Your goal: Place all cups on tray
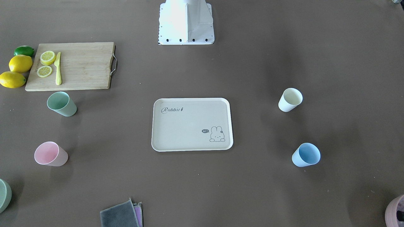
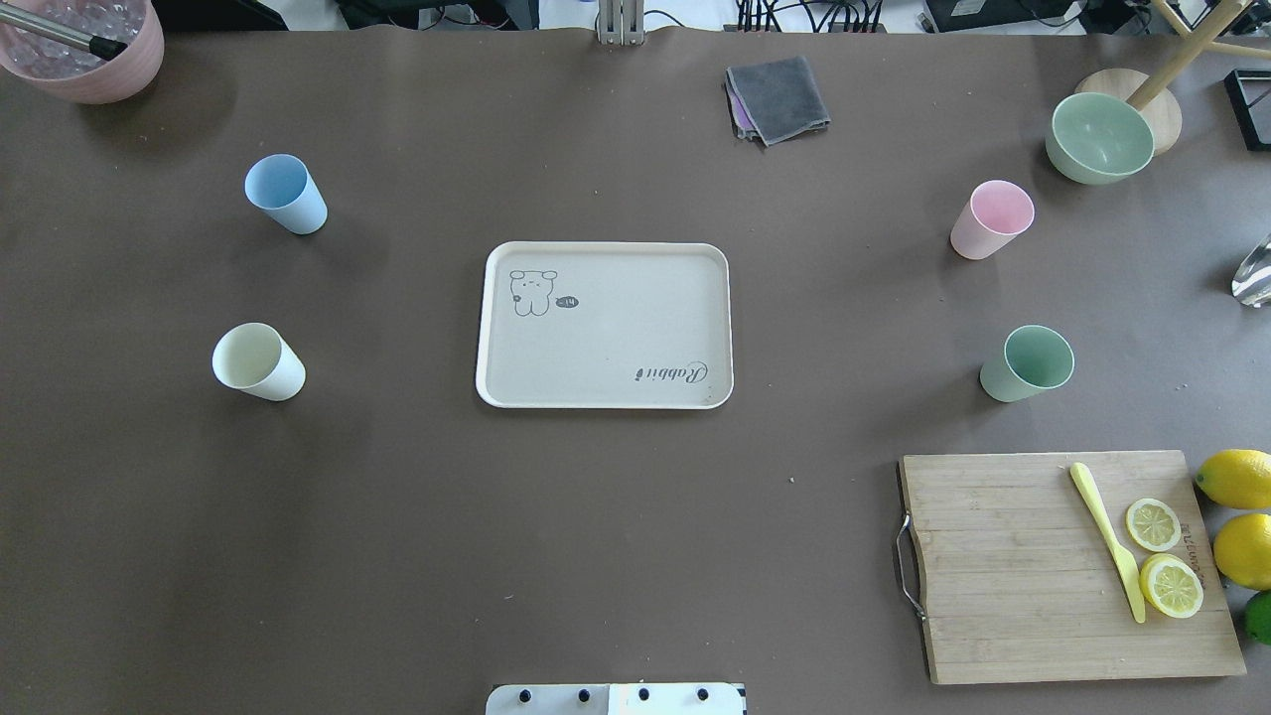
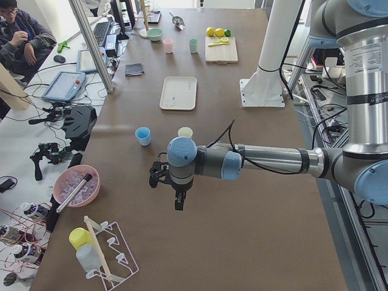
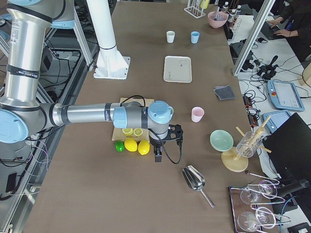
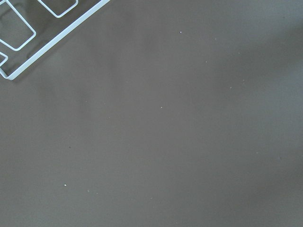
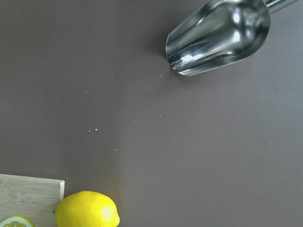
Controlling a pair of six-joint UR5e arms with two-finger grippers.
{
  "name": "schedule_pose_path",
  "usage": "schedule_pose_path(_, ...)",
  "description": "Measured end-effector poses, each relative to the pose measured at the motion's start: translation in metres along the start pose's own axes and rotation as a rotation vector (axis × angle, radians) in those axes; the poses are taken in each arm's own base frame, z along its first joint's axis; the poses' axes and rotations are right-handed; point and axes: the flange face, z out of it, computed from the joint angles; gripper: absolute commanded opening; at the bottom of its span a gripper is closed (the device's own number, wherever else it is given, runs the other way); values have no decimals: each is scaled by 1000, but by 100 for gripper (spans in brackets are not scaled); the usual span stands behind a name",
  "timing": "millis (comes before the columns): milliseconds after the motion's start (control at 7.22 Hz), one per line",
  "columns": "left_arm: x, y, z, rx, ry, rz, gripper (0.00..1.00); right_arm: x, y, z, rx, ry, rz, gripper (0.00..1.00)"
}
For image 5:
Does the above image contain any white wire drying rack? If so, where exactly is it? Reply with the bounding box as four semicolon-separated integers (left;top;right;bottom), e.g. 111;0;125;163
0;0;108;80

